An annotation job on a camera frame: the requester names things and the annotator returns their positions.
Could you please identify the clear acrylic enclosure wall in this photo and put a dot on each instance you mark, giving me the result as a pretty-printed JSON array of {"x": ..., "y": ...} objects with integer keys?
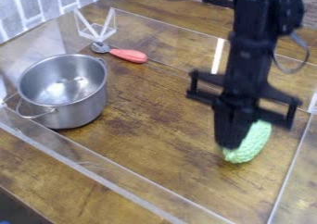
[{"x": 149, "y": 145}]

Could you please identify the red handled spatula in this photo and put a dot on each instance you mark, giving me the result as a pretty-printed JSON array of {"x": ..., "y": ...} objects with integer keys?
[{"x": 129, "y": 55}]

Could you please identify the silver metal pot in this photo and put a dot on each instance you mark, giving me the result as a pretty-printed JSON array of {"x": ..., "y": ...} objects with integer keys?
[{"x": 62, "y": 91}]

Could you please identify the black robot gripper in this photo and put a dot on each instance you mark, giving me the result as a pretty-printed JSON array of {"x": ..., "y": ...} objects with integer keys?
[{"x": 232, "y": 92}]

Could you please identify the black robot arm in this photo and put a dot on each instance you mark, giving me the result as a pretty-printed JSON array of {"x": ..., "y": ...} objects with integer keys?
[{"x": 264, "y": 20}]

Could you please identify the black wall strip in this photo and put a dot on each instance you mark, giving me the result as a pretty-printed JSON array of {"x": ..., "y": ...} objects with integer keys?
[{"x": 222, "y": 3}]

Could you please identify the green bitter gourd toy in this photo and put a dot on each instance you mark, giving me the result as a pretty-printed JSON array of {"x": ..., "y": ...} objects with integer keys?
[{"x": 251, "y": 145}]

